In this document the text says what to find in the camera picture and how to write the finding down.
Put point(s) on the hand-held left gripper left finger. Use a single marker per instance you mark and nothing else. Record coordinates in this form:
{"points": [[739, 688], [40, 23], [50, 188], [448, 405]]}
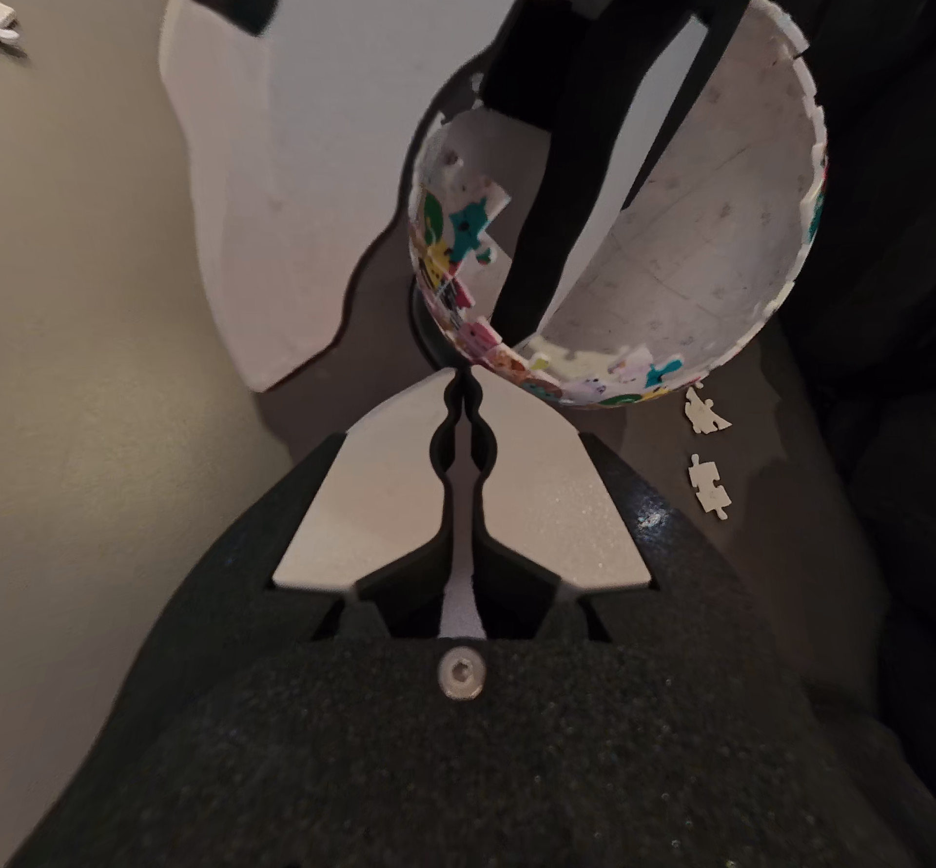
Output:
{"points": [[366, 517]]}

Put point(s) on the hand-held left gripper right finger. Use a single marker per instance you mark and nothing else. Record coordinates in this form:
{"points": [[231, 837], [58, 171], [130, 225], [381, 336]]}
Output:
{"points": [[563, 517]]}

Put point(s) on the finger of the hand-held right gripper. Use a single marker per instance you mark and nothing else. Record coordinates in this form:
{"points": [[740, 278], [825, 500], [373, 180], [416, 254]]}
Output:
{"points": [[644, 137], [337, 108]]}

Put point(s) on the colourful puzzle ball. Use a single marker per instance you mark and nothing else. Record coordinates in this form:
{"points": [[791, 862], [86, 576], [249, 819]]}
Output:
{"points": [[702, 239]]}

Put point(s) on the row of white puzzle pieces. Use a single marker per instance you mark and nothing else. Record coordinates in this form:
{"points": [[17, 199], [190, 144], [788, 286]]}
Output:
{"points": [[707, 447]]}

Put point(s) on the black ball stand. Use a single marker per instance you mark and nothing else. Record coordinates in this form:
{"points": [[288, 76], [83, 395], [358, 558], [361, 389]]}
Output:
{"points": [[432, 342]]}

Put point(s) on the single white puzzle piece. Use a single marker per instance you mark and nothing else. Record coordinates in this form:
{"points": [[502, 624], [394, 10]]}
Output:
{"points": [[8, 27]]}

